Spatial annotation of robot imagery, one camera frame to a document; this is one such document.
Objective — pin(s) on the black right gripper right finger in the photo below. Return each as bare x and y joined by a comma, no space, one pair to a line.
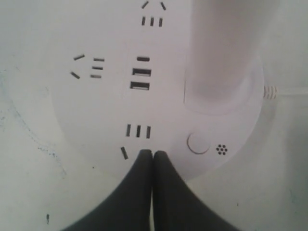
176,207

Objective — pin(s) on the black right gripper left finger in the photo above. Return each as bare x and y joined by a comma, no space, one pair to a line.
127,208

